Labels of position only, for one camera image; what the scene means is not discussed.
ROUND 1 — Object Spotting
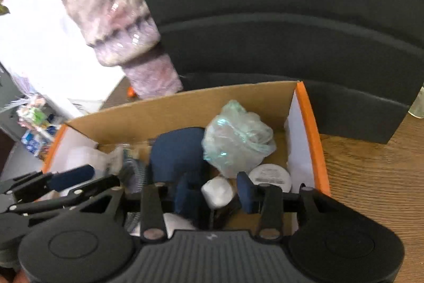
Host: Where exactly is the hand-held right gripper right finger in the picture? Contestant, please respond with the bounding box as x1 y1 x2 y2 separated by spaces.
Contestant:
236 171 332 241

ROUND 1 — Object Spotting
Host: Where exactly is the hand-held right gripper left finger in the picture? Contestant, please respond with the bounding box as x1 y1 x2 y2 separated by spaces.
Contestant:
77 176 200 242

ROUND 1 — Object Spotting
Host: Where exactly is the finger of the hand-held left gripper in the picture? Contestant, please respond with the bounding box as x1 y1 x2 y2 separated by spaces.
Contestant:
0 165 96 203
9 176 122 218

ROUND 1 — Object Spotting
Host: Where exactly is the dark blue fabric pouch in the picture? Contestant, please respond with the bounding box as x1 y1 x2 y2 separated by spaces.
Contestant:
150 127 209 186

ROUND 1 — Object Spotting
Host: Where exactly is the orange cardboard box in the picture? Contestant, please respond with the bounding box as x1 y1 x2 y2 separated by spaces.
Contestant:
41 81 331 238

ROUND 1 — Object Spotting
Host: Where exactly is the white plastic packaging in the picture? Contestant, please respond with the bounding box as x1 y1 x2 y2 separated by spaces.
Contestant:
65 144 125 178

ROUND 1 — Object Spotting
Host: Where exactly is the small white case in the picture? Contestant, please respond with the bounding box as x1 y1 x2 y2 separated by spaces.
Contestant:
201 177 236 209

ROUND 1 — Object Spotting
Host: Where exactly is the white round jar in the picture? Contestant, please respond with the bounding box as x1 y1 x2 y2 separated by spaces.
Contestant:
248 164 293 194

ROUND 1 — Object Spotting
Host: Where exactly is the crumpled clear plastic bag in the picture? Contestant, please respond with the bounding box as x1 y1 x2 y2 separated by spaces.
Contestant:
202 99 277 178

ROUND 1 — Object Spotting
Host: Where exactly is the pile of colourful snack packets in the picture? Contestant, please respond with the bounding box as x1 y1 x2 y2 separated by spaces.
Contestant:
16 93 62 156

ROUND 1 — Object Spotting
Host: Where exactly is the purple patterned vase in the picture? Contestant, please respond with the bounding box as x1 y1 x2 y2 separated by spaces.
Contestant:
52 0 183 99

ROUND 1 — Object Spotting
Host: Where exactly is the black paper bag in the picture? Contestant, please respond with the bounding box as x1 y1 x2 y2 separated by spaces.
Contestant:
118 0 424 145

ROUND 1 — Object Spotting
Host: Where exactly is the clear glass item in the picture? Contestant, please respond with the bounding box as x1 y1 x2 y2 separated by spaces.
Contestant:
409 100 424 120

